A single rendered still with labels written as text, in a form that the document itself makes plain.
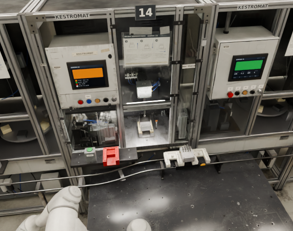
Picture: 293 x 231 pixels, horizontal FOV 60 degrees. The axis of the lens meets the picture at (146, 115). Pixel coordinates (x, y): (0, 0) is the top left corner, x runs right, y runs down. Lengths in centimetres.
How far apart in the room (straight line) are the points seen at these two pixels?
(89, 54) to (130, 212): 119
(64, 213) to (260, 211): 149
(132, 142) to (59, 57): 96
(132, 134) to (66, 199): 114
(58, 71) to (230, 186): 161
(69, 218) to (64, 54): 97
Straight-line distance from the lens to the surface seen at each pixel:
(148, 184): 220
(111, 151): 210
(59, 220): 125
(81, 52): 168
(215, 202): 216
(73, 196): 129
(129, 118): 246
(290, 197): 331
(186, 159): 208
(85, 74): 172
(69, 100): 187
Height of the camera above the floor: 244
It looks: 38 degrees down
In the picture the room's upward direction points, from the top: 1 degrees counter-clockwise
